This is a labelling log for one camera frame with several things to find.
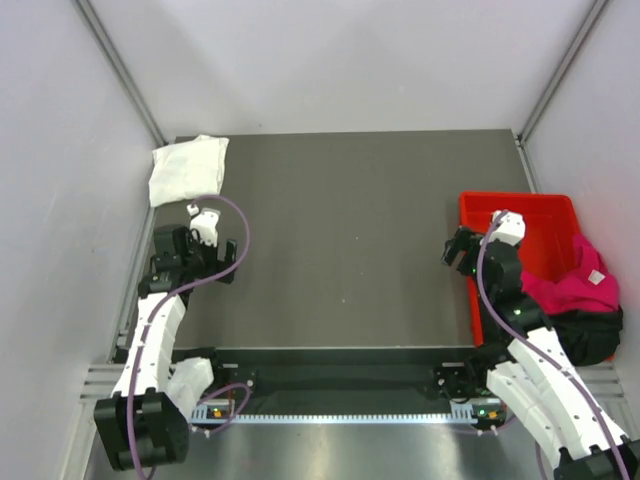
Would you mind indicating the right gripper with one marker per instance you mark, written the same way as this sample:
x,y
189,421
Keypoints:
x,y
466,240

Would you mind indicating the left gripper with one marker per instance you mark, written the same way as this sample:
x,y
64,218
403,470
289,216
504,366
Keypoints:
x,y
216,266

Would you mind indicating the pink t-shirt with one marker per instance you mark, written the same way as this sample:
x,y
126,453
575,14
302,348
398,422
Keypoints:
x,y
589,287

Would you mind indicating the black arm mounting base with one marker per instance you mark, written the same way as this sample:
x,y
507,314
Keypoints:
x,y
343,381

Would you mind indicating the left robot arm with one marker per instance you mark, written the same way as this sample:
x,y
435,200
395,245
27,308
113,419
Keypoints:
x,y
144,422

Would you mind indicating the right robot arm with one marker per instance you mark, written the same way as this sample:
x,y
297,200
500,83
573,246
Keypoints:
x,y
526,367

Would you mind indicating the red plastic bin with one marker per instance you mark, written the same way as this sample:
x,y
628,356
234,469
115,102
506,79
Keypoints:
x,y
551,224

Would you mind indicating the folded white t-shirt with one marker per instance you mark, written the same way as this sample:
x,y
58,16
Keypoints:
x,y
187,170

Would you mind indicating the black t-shirt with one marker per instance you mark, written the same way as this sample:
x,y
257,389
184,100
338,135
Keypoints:
x,y
589,338

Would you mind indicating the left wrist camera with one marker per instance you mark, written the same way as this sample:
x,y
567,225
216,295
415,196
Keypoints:
x,y
203,224

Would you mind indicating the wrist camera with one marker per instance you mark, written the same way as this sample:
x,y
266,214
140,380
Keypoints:
x,y
203,224
510,227

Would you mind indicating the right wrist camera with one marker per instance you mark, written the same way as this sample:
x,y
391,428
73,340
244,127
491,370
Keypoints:
x,y
510,227

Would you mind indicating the slotted grey cable duct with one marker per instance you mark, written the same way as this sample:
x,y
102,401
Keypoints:
x,y
459,414

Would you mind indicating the right aluminium frame post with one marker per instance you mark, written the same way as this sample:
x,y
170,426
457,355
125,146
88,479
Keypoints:
x,y
595,12

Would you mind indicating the aluminium frame post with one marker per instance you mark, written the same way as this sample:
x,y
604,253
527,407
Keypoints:
x,y
99,33
595,12

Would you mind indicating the left aluminium frame post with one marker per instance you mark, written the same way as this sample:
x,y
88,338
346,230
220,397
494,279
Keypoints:
x,y
99,33

